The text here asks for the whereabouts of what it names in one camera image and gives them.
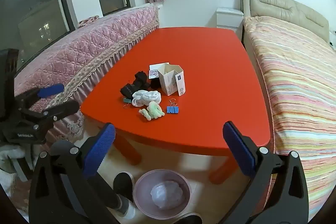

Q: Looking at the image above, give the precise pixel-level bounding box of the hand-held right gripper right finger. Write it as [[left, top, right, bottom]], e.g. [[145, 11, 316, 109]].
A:
[[222, 121, 309, 224]]

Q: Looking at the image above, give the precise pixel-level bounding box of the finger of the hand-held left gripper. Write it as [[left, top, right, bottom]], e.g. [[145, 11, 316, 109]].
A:
[[14, 84, 65, 110], [26, 100, 80, 130]]

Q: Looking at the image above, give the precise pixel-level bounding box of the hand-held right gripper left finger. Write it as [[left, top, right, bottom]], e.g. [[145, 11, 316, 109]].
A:
[[28, 123, 117, 224]]

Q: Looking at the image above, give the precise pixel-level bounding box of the pink round bin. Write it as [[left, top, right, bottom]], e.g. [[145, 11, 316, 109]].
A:
[[133, 169, 192, 218]]

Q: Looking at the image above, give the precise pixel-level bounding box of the black printed sock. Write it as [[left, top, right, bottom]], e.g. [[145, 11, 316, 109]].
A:
[[120, 84, 139, 98]]

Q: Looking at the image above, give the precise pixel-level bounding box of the green fuzzy sock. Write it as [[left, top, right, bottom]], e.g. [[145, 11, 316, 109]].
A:
[[139, 103, 165, 122]]

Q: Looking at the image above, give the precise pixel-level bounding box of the white cloth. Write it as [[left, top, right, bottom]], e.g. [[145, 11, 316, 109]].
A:
[[0, 145, 25, 169], [131, 90, 162, 107]]

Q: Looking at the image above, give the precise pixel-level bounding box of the blue binder clip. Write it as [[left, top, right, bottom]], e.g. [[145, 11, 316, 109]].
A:
[[167, 99, 180, 114]]

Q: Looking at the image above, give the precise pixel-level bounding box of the black cloth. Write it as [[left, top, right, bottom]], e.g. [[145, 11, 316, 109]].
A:
[[133, 71, 161, 90]]

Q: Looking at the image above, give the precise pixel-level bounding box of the white paper carton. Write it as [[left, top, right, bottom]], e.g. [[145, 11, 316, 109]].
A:
[[157, 63, 186, 96]]

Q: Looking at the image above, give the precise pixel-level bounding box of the white box purple print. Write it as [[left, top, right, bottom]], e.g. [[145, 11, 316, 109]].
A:
[[149, 64, 165, 79]]

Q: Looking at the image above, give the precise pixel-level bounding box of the black shoe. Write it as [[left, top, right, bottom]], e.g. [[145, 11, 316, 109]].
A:
[[113, 172, 137, 219], [175, 215, 203, 224]]

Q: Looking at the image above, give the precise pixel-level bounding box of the pink quilted cover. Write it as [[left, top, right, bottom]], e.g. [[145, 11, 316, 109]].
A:
[[13, 5, 160, 142]]

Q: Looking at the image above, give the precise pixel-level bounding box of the pink floral cushion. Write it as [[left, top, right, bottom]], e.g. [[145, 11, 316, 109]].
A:
[[78, 15, 100, 28]]

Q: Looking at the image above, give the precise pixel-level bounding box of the clear plastic bag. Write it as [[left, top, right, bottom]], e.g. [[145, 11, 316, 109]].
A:
[[150, 181, 183, 208]]

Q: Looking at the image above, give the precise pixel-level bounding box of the large glass window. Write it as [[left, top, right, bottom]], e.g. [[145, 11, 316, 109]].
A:
[[0, 0, 77, 68]]

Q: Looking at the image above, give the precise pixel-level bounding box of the striped bed mattress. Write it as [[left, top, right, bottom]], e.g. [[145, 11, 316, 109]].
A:
[[243, 16, 336, 222]]

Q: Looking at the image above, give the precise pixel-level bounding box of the red table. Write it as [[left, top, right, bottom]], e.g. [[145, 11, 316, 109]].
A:
[[80, 27, 271, 185]]

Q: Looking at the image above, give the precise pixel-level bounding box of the white nightstand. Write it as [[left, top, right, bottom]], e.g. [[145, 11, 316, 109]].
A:
[[216, 7, 244, 30]]

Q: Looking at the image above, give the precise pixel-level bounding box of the beige padded headboard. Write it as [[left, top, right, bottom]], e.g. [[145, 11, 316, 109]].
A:
[[241, 0, 330, 43]]

